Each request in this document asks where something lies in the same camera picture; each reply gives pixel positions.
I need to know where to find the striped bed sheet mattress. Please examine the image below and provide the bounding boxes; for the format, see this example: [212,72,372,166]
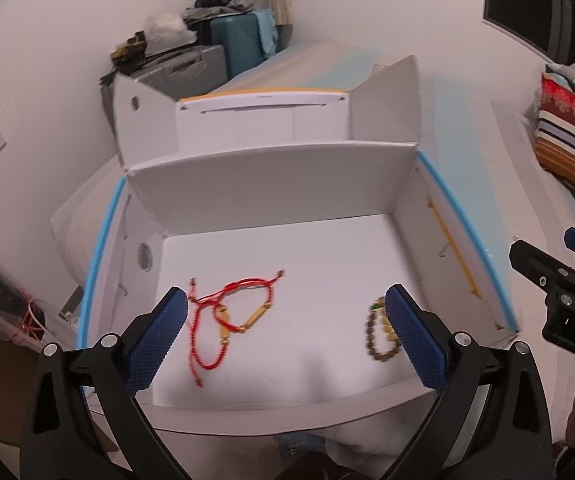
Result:
[48,39,575,456]

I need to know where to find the striped colourful pillow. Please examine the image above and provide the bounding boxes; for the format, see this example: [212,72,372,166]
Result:
[535,71,575,186]

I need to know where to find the white cardboard box blue trim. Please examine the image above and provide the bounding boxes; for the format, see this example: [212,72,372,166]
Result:
[78,56,519,436]

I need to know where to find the grey suitcase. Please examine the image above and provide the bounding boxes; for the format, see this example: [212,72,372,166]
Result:
[100,46,228,129]

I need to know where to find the teal suitcase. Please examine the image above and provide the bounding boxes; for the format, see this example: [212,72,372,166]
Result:
[200,11,269,79]

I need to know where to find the light blue cloth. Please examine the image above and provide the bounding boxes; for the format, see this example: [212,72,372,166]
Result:
[252,9,278,58]

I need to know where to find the brown wooden bead bracelet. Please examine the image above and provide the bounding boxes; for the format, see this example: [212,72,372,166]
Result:
[364,296,403,362]

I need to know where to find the red string bracelet gold charm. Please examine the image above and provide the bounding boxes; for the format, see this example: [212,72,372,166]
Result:
[188,270,285,347]

